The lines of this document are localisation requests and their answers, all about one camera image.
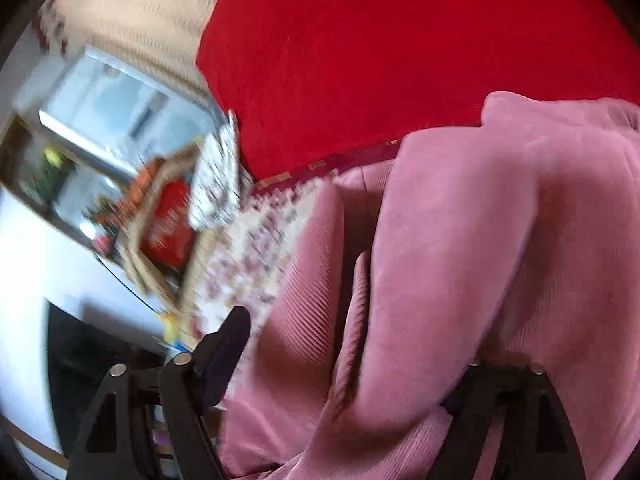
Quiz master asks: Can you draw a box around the beige padded jacket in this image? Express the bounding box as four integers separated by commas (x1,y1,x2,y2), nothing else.
117,145,201,306

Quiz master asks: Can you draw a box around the pink corduroy garment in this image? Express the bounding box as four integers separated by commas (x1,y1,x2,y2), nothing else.
217,91,640,480

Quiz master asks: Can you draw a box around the silver refrigerator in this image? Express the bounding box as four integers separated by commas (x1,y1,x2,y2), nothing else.
37,42,226,196

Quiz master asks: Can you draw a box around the floral red-bordered blanket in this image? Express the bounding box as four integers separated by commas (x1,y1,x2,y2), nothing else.
175,140,401,356

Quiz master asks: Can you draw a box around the yellow and blue toy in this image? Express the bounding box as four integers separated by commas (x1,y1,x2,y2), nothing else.
159,310,197,352

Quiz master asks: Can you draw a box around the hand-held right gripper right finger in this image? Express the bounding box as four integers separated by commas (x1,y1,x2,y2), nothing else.
437,360,587,480

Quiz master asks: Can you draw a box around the wooden glass display cabinet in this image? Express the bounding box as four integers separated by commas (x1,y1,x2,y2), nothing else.
0,115,131,261

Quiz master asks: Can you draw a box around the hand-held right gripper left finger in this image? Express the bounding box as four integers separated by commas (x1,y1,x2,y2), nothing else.
65,305,251,480

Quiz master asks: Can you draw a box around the black screen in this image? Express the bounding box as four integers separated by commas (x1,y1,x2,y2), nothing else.
45,299,168,461

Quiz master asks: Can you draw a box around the orange black patterned cloth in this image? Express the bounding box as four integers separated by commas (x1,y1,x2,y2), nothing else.
117,157,166,211

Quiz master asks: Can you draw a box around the beige dotted curtain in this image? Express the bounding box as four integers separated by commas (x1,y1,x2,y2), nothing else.
37,0,236,96

